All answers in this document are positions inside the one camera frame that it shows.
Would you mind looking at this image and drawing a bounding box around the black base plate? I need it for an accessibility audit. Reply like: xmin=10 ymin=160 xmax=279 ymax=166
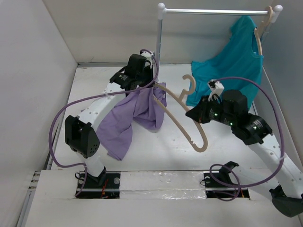
xmin=200 ymin=167 xmax=250 ymax=201
xmin=75 ymin=172 xmax=121 ymax=199

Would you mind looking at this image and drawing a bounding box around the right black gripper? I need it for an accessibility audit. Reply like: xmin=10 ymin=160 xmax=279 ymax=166
xmin=185 ymin=95 xmax=235 ymax=126

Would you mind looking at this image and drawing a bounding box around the purple t shirt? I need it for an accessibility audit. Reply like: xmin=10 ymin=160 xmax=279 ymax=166
xmin=96 ymin=87 xmax=167 ymax=161

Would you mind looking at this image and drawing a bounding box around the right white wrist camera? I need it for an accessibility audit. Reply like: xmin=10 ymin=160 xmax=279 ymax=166
xmin=208 ymin=79 xmax=224 ymax=100

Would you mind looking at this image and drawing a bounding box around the wooden hanger with teal shirt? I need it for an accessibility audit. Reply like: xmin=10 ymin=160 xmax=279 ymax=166
xmin=254 ymin=6 xmax=274 ymax=55

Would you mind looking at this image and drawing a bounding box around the teal t shirt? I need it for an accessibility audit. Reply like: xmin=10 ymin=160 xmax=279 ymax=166
xmin=186 ymin=16 xmax=264 ymax=106

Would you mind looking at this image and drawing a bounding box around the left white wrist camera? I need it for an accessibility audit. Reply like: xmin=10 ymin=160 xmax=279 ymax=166
xmin=140 ymin=51 xmax=153 ymax=69

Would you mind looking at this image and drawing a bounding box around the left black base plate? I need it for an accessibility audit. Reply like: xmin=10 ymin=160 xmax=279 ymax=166
xmin=75 ymin=172 xmax=121 ymax=199

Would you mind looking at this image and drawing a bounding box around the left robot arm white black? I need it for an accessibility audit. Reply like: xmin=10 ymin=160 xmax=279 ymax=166
xmin=64 ymin=51 xmax=154 ymax=188

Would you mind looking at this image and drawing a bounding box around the white metal clothes rack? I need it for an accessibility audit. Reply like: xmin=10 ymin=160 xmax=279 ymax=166
xmin=153 ymin=1 xmax=283 ymax=64

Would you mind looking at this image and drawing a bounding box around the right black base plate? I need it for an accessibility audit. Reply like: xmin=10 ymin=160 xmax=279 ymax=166
xmin=200 ymin=167 xmax=250 ymax=201

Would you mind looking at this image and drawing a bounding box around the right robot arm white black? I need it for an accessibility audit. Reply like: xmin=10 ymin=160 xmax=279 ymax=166
xmin=186 ymin=90 xmax=303 ymax=218

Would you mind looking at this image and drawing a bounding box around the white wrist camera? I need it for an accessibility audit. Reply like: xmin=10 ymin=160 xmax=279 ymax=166
xmin=140 ymin=51 xmax=153 ymax=69
xmin=208 ymin=79 xmax=224 ymax=100

